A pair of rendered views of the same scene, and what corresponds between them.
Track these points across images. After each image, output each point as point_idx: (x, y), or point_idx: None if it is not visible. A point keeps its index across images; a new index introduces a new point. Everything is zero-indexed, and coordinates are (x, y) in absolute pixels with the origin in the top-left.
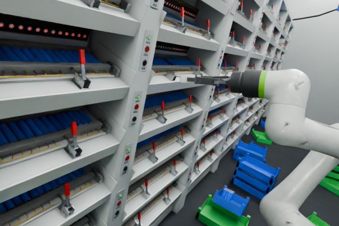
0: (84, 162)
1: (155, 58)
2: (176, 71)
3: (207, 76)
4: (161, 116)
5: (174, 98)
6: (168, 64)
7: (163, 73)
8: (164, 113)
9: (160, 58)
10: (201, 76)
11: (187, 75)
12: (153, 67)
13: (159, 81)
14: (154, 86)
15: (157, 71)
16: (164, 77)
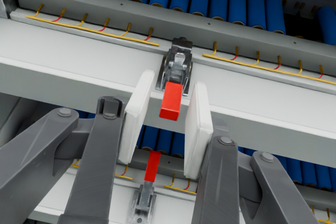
0: None
1: None
2: (276, 68)
3: (206, 172)
4: (136, 198)
5: (332, 174)
6: (272, 26)
7: (153, 47)
8: (194, 198)
9: (269, 0)
10: (91, 133)
11: (136, 86)
12: (96, 3)
13: (53, 64)
14: (8, 70)
15: (127, 28)
16: (135, 63)
